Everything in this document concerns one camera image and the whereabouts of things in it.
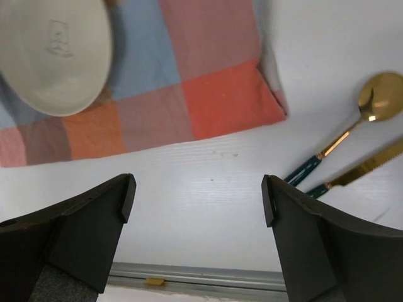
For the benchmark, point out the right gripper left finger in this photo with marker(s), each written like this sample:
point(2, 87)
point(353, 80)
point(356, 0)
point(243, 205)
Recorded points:
point(64, 252)

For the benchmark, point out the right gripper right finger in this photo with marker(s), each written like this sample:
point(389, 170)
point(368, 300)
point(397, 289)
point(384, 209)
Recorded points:
point(327, 254)

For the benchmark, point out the gold knife green handle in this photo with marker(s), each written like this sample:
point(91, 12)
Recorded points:
point(370, 164)

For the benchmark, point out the gold spoon green handle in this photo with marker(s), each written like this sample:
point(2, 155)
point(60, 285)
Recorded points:
point(380, 99)

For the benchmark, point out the cream round plate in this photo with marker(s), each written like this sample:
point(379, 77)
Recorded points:
point(56, 55)

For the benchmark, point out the checkered orange blue cloth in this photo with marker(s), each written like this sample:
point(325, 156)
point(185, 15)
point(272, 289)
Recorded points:
point(183, 71)

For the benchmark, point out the aluminium front rail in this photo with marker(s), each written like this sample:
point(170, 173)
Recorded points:
point(233, 278)

